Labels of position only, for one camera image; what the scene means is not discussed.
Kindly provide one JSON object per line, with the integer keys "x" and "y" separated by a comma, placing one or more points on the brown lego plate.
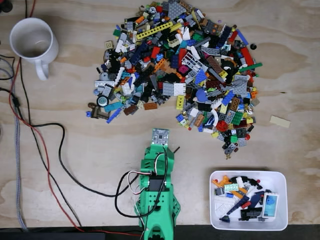
{"x": 214, "y": 64}

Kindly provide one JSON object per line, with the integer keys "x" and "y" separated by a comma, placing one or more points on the small blue lego piece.
{"x": 88, "y": 114}

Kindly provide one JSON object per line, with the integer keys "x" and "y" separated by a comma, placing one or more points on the white plastic bin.
{"x": 282, "y": 200}

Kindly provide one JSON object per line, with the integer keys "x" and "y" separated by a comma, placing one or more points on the black lego block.
{"x": 250, "y": 214}

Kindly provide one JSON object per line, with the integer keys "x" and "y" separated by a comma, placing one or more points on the narrow blue lego plate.
{"x": 114, "y": 116}

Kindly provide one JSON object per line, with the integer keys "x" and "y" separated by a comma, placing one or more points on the orange lego piece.
{"x": 222, "y": 181}

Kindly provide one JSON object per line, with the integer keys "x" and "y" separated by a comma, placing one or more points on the white square lego plate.
{"x": 180, "y": 89}

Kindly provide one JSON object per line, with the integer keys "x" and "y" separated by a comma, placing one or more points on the small grey lego brick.
{"x": 218, "y": 192}

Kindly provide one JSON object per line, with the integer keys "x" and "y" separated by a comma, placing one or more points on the large grey lego wedge plate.
{"x": 238, "y": 83}

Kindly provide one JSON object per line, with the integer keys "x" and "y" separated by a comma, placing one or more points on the light grey lego lattice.
{"x": 192, "y": 61}

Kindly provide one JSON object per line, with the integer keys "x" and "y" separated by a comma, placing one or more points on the blue lego brick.
{"x": 228, "y": 98}

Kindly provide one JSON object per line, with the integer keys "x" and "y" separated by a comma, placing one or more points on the lime yellow lego piece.
{"x": 184, "y": 122}

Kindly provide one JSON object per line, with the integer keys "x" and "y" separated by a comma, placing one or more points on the white lego arch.
{"x": 215, "y": 115}

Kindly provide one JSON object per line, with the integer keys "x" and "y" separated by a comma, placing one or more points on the black round object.
{"x": 4, "y": 5}

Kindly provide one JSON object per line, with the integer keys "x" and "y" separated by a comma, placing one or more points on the orange lego plate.
{"x": 242, "y": 191}

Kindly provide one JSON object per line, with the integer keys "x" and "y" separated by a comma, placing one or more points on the red round lego stud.
{"x": 247, "y": 136}

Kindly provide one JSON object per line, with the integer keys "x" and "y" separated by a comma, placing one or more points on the small green lego brick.
{"x": 233, "y": 138}

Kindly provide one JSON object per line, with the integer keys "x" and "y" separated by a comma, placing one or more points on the green camera circuit board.
{"x": 160, "y": 136}

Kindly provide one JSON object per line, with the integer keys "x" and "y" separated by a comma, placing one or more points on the white panel with blue print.
{"x": 270, "y": 205}

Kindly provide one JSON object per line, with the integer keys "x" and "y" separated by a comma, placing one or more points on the long blue lego plate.
{"x": 242, "y": 37}

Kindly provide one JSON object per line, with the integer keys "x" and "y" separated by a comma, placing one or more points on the long green lego plate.
{"x": 250, "y": 67}

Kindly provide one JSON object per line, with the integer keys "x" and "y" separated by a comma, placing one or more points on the red round lego gear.
{"x": 222, "y": 125}

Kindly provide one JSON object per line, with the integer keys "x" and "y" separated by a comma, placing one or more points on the long red lego brick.
{"x": 246, "y": 55}

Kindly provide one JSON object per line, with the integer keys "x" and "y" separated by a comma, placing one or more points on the orange lego brick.
{"x": 150, "y": 106}

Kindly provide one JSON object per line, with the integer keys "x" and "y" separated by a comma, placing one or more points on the brown lego brick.
{"x": 130, "y": 110}

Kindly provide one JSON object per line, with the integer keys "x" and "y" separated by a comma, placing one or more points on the blue round lego dish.
{"x": 201, "y": 96}

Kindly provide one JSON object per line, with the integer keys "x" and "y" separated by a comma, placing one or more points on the long light grey lego plate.
{"x": 103, "y": 83}

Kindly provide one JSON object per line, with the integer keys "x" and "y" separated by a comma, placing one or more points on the small grey lego plate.
{"x": 242, "y": 142}

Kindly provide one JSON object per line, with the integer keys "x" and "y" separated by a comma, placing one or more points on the dark grey lego wedge plate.
{"x": 176, "y": 8}

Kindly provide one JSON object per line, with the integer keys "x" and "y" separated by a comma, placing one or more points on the yellow lego beam with holes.
{"x": 155, "y": 30}

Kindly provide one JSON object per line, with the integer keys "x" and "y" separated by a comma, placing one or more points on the black lego bar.
{"x": 176, "y": 149}

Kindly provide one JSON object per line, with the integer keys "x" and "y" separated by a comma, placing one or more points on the black lego wheel silver hub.
{"x": 103, "y": 100}

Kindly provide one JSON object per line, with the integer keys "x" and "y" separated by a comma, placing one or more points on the black round lego piece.
{"x": 253, "y": 46}

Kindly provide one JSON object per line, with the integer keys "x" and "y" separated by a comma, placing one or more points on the dark tan lego piece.
{"x": 98, "y": 113}

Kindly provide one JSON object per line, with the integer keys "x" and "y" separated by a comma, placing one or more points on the long navy lego wedge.
{"x": 237, "y": 205}

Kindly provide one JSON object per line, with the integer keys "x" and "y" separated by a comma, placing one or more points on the tan square lego tile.
{"x": 109, "y": 45}

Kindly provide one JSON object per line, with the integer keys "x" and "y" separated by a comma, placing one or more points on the magenta lego piece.
{"x": 184, "y": 70}

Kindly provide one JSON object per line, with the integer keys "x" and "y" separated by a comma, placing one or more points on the yellow lego brick with holes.
{"x": 179, "y": 102}

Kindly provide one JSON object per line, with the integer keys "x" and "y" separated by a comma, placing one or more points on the grey lego dome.
{"x": 103, "y": 76}

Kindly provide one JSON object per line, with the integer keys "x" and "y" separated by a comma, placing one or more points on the grey square lego plate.
{"x": 168, "y": 89}

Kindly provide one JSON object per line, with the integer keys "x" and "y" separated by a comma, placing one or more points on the tan lego plate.
{"x": 280, "y": 121}

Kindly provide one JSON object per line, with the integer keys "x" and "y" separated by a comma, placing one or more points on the navy lego piece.
{"x": 256, "y": 200}

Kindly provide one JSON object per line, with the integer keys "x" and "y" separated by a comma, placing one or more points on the blue lego wedge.
{"x": 200, "y": 79}

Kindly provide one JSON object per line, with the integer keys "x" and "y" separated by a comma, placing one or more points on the cyan lego plate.
{"x": 111, "y": 107}

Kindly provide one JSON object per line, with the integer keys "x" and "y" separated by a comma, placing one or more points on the white ceramic mug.
{"x": 47, "y": 51}

